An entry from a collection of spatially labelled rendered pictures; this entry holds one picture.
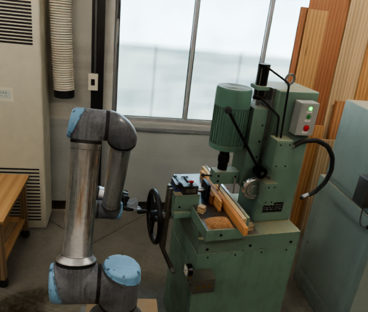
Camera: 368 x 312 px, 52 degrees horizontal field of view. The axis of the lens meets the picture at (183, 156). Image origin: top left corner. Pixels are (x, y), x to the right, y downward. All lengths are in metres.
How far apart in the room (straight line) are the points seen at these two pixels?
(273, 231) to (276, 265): 0.22
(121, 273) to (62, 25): 1.96
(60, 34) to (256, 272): 2.06
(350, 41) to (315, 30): 0.35
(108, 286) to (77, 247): 0.19
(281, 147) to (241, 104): 0.28
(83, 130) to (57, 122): 1.88
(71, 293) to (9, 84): 1.81
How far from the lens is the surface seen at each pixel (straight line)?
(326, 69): 3.48
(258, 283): 2.22
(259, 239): 2.02
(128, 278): 1.49
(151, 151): 3.35
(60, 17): 2.95
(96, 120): 1.42
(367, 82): 3.66
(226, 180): 1.98
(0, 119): 3.05
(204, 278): 1.94
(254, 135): 1.90
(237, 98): 1.78
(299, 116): 1.87
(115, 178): 1.65
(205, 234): 1.78
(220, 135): 1.84
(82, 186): 1.43
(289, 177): 2.06
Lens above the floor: 1.85
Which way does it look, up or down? 22 degrees down
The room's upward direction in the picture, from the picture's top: 7 degrees clockwise
